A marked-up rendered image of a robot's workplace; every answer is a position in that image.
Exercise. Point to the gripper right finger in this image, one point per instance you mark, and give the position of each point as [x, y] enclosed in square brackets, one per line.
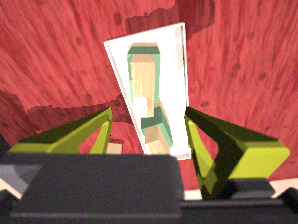
[242, 153]

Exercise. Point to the tan box with green band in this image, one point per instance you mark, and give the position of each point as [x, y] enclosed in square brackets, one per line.
[157, 131]
[114, 148]
[144, 77]

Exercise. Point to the white shallow rectangular tray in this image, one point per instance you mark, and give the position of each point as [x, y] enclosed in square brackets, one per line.
[173, 87]

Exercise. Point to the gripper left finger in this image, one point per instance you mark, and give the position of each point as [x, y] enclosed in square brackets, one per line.
[66, 139]

